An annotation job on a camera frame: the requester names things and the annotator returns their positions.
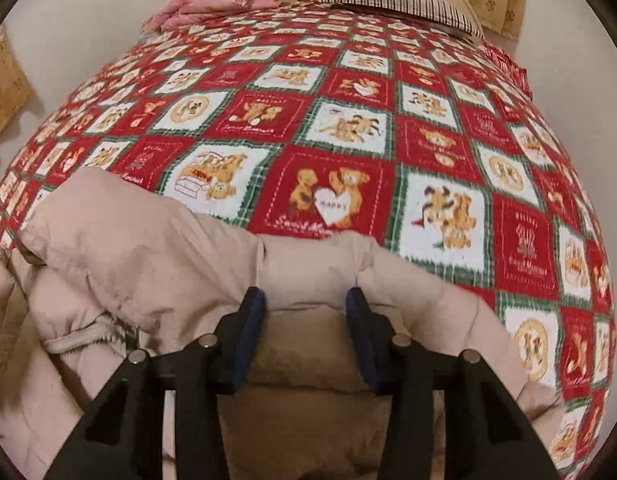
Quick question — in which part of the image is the wide beige patterned curtain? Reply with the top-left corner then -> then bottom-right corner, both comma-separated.
0,25 -> 34,147

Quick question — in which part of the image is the pink folded quilt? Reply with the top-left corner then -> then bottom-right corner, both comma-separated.
156,0 -> 280,30

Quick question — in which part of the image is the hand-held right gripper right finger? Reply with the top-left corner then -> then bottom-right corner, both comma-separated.
345,287 -> 559,480

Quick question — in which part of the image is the beige quilted puffer jacket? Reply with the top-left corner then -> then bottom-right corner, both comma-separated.
0,166 -> 564,480

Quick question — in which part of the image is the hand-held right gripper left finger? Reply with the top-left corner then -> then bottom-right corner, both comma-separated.
53,287 -> 266,480

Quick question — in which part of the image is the striped pillow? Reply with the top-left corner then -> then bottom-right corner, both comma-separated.
315,0 -> 485,38

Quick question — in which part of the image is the red printed bear blanket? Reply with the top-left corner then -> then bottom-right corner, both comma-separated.
0,0 -> 616,480

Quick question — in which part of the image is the red patterned cloth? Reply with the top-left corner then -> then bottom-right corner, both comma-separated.
483,42 -> 532,98

